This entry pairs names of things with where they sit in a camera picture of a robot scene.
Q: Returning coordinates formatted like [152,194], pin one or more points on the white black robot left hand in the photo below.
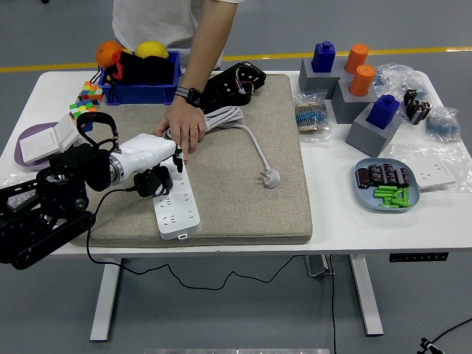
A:
[147,151]

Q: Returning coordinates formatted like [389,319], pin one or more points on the person's hand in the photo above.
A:
[184,121]

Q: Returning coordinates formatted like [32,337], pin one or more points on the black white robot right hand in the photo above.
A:
[428,347]

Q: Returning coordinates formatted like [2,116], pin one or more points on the black plug adapter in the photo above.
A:
[144,182]

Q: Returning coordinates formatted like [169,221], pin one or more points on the white power strip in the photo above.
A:
[180,217]

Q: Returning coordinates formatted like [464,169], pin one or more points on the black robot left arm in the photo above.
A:
[44,214]

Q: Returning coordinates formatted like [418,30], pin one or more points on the person's forearm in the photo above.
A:
[208,48]

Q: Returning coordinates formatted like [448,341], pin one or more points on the black wristwatch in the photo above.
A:
[190,96]

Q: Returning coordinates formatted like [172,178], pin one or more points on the blue plastic bin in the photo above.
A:
[140,94]

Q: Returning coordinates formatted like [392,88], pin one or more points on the black electronic housing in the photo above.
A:
[228,86]

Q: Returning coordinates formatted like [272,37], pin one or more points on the yellow lemon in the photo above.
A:
[151,48]

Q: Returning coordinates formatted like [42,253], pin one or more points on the small colourful puzzle cube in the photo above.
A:
[92,92]

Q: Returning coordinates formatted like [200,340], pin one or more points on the white table leg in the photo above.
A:
[105,302]
[365,295]

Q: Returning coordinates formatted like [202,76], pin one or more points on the black table control panel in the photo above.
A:
[418,257]

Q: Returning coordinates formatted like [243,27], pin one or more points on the grey-brown mat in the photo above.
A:
[236,206]

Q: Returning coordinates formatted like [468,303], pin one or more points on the orange fruit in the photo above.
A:
[107,51]

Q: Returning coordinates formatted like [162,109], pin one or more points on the purple plate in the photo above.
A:
[37,128]

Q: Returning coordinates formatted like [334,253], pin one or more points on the clear bag of resistors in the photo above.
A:
[311,118]

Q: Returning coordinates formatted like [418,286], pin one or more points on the grey block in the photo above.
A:
[313,83]
[346,108]
[365,140]

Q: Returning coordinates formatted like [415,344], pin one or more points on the clear bag of screws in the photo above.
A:
[11,180]

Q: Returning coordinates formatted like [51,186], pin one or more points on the green battery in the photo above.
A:
[391,200]
[396,194]
[383,193]
[405,196]
[385,188]
[389,205]

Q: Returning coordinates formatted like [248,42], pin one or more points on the blue peg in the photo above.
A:
[323,57]
[383,112]

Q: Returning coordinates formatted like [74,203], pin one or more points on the blue-grey plate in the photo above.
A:
[365,197]

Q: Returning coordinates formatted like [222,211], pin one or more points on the dark brown capacitor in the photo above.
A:
[363,177]
[376,174]
[403,177]
[389,174]

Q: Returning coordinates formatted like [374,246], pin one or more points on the orange cylinder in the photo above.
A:
[357,59]
[361,81]

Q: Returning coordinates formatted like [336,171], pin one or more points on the clear bag around socket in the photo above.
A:
[405,153]

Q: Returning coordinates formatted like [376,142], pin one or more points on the large clear plastic bag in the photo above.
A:
[398,79]

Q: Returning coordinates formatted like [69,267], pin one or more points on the small bag of blue parts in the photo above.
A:
[442,125]

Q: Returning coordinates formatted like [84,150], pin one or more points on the black capacitor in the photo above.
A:
[410,96]
[413,110]
[425,110]

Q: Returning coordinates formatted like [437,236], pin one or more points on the white wall switch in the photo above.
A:
[37,145]

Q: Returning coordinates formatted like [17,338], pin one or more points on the silver under-table bracket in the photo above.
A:
[317,265]

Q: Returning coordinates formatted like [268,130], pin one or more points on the white wall socket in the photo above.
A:
[435,175]

